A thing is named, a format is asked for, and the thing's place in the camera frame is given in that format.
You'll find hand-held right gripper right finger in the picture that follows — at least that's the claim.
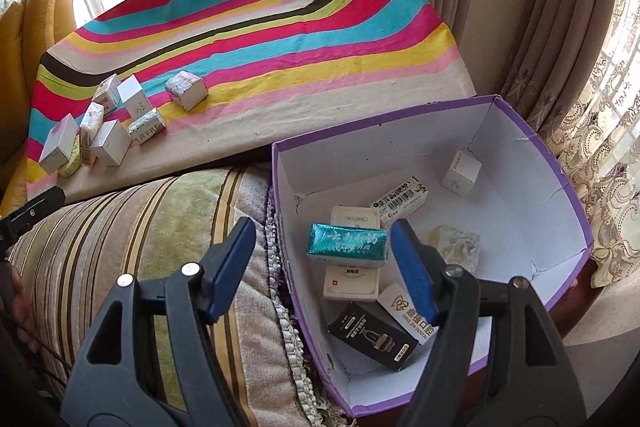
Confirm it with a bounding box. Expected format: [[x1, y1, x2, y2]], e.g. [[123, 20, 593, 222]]
[[390, 219, 588, 427]]

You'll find yellow leather sofa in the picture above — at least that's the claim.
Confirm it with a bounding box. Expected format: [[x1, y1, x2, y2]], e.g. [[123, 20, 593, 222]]
[[0, 0, 76, 208]]

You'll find colourful striped cloth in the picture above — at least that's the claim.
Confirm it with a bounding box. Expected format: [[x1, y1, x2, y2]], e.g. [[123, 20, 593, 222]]
[[25, 0, 477, 202]]

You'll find white box side lettering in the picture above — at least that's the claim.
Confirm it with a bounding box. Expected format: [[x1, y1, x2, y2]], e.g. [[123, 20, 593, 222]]
[[440, 148, 482, 196]]

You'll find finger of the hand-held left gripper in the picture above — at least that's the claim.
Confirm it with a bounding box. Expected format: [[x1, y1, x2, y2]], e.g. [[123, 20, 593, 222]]
[[0, 186, 67, 238]]

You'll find white box green print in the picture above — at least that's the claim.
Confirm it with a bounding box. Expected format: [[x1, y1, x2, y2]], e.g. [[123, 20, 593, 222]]
[[370, 175, 430, 228]]

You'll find black razor box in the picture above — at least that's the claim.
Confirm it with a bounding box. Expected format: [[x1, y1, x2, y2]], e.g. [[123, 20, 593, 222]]
[[327, 302, 418, 373]]

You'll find clear plastic packet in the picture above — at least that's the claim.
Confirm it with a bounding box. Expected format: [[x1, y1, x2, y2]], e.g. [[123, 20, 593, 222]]
[[429, 224, 482, 268]]

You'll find red patterned box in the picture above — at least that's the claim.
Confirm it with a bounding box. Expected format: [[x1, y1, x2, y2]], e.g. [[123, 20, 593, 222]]
[[165, 70, 209, 112]]

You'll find teal foil box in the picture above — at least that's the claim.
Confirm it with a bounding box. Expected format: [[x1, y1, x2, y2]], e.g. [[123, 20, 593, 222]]
[[306, 222, 389, 268]]

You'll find small white box red mark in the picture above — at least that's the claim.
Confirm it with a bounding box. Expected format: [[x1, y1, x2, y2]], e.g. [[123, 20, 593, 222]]
[[91, 73, 123, 115]]

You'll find yellow sponge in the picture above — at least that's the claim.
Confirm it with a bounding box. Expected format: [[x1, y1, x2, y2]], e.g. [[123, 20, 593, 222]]
[[57, 136, 83, 178]]

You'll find person's left hand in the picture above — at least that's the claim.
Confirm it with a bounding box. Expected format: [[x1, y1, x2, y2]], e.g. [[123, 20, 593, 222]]
[[5, 264, 41, 353]]

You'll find purple cardboard box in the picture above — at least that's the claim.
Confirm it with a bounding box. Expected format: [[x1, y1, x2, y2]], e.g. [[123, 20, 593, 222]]
[[270, 94, 594, 419]]

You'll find silver foil packet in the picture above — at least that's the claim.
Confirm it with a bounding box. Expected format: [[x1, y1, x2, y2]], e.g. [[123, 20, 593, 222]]
[[127, 108, 167, 146]]

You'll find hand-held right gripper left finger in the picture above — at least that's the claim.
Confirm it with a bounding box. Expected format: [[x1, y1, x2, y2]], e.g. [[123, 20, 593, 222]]
[[60, 216, 258, 427]]

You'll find small white packet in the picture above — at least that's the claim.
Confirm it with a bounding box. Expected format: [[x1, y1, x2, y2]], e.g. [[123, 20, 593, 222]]
[[79, 102, 106, 166]]

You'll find white box small green logo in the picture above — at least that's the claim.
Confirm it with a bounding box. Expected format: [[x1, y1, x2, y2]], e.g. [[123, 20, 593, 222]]
[[117, 74, 153, 120]]

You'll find pinkish white box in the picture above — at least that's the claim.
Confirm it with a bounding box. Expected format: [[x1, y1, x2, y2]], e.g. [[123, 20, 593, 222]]
[[38, 114, 81, 174]]

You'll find long white box gold logo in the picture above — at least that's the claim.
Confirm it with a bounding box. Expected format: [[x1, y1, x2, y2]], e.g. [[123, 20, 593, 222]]
[[376, 283, 441, 347]]

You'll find plain white box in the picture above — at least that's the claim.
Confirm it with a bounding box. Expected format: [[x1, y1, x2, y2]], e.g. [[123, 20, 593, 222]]
[[91, 119, 132, 166]]

